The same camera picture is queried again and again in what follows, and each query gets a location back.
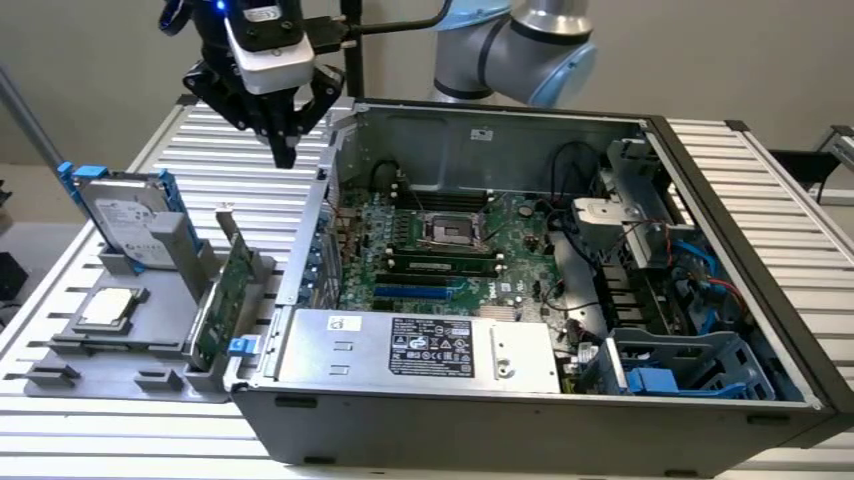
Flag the green graphics card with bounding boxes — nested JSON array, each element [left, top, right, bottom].
[[189, 199, 261, 372]]

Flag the hard disk with blue bracket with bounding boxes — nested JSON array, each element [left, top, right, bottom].
[[58, 161, 202, 277]]

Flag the black short wire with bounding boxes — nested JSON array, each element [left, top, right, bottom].
[[371, 159, 403, 194]]

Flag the aluminium profile bracket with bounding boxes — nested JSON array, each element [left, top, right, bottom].
[[805, 124, 854, 202]]

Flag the grey parts rack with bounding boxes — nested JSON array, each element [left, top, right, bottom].
[[23, 233, 290, 404]]

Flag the blue data wire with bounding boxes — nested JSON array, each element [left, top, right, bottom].
[[670, 238, 726, 301]]

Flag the black open PC case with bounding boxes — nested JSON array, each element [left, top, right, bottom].
[[225, 97, 854, 474]]

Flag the black box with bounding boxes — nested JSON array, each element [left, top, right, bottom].
[[0, 251, 30, 302]]

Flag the black stand pole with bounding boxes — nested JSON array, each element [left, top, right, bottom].
[[338, 0, 370, 101]]

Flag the blue-grey disk bay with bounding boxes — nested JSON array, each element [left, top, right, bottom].
[[590, 327, 784, 402]]

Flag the silver drive cage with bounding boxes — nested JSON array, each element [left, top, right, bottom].
[[570, 138, 697, 274]]

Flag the black looped wire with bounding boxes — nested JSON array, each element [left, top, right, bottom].
[[550, 140, 606, 204]]

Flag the silver CPU chip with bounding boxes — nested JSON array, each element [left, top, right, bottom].
[[75, 286, 150, 332]]

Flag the grey aluminium frame bar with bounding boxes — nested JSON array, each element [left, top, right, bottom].
[[0, 63, 69, 172]]

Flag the green motherboard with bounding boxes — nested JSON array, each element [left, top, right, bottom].
[[326, 187, 602, 351]]

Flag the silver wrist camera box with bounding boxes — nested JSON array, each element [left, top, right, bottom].
[[225, 0, 317, 95]]

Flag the black camera cable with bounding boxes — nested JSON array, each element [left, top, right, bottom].
[[310, 0, 470, 55]]

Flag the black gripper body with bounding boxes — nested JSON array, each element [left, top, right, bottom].
[[191, 0, 313, 138]]

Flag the silver power supply unit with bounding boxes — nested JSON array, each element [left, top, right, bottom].
[[270, 308, 562, 395]]

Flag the green RAM stick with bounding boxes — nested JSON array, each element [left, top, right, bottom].
[[389, 255, 501, 275]]

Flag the CPU socket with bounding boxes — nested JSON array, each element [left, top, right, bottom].
[[414, 210, 488, 250]]

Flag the red wire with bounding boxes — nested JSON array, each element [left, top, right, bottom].
[[705, 278, 748, 314]]

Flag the blue expansion slot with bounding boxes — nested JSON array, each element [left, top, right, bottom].
[[371, 283, 450, 300]]

